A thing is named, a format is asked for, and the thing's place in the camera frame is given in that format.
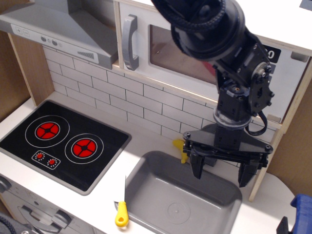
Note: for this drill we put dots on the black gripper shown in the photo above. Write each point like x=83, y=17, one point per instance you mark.
x=217, y=142

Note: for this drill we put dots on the white toy microwave door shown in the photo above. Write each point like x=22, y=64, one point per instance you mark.
x=242, y=80

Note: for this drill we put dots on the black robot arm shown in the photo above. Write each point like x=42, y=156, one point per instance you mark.
x=215, y=31

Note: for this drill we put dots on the wooden microwave cabinet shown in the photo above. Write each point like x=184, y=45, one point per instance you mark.
x=146, y=51

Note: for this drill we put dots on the dark grey faucet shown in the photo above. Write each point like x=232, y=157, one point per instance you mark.
x=209, y=163

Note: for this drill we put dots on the yellow toy banana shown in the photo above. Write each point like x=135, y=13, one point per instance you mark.
x=178, y=143

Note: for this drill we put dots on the grey plastic sink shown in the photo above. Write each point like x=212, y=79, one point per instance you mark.
x=163, y=196

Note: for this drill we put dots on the black clamp part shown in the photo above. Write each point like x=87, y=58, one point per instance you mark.
x=283, y=227

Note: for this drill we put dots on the blue plastic object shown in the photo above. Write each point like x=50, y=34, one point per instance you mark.
x=303, y=219

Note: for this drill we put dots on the red toy pepper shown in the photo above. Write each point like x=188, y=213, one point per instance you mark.
x=209, y=67

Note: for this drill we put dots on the black toy stove top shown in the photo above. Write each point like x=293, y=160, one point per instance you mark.
x=65, y=146

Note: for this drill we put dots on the grey range hood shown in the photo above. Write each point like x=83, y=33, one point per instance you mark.
x=63, y=25

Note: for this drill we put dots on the grey oven knob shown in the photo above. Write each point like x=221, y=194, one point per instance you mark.
x=5, y=184

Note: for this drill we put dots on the yellow handled toy knife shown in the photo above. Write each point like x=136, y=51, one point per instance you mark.
x=122, y=217

